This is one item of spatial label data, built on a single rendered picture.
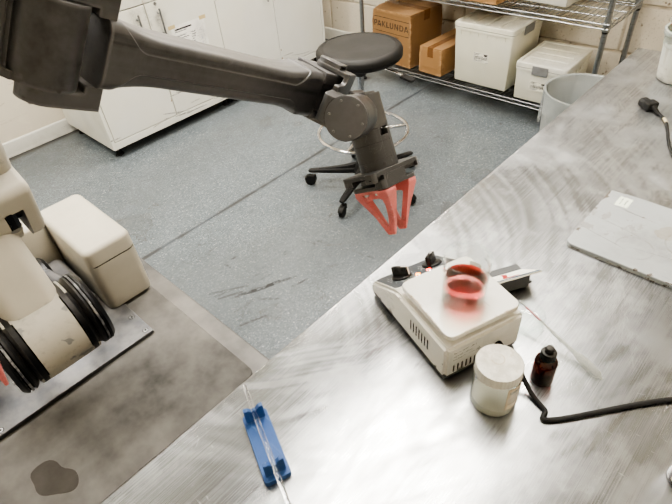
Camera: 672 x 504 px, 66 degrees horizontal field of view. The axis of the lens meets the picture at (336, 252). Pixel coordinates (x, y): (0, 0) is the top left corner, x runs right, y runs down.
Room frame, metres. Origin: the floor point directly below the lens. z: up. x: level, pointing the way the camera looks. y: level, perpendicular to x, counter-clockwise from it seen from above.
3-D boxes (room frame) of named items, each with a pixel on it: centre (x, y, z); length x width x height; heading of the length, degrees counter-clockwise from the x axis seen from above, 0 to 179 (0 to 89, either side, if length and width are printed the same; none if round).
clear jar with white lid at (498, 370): (0.38, -0.19, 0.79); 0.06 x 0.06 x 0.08
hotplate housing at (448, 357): (0.51, -0.15, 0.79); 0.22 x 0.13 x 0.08; 23
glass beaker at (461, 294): (0.47, -0.17, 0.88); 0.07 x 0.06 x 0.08; 1
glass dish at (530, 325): (0.50, -0.27, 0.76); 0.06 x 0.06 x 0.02
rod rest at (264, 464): (0.34, 0.11, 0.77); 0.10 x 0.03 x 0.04; 20
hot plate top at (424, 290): (0.49, -0.16, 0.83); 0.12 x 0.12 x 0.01; 23
